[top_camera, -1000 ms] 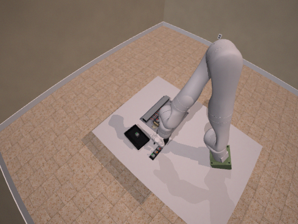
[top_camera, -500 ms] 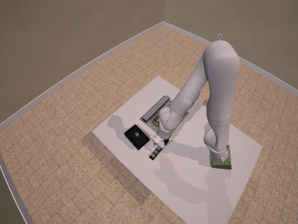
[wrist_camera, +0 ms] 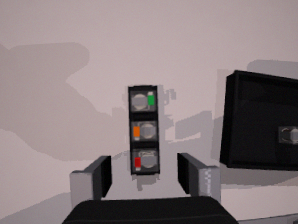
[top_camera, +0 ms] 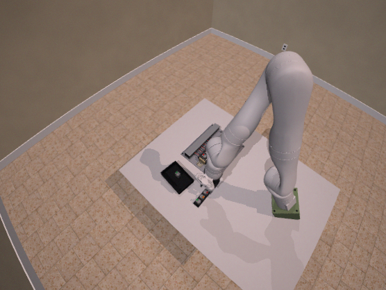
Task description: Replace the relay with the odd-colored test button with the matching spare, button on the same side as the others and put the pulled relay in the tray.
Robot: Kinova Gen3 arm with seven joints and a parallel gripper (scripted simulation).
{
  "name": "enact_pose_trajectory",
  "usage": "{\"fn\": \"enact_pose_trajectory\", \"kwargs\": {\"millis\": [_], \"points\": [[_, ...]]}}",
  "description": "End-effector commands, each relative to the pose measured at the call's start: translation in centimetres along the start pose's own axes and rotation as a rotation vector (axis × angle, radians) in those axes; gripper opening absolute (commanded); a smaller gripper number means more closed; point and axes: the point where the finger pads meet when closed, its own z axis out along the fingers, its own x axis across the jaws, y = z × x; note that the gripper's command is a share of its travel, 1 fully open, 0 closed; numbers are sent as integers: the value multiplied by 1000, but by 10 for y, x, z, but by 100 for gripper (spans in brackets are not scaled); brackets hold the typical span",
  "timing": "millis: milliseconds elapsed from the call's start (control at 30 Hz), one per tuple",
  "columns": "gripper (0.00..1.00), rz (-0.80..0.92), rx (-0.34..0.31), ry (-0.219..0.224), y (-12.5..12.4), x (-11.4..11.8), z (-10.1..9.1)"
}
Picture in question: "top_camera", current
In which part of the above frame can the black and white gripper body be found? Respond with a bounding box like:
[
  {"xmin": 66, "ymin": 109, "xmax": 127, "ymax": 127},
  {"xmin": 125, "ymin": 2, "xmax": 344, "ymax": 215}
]
[{"xmin": 195, "ymin": 166, "xmax": 223, "ymax": 191}]

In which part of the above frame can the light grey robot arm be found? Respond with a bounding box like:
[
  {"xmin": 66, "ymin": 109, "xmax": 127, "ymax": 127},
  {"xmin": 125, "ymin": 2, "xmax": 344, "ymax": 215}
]
[{"xmin": 205, "ymin": 51, "xmax": 314, "ymax": 211}]

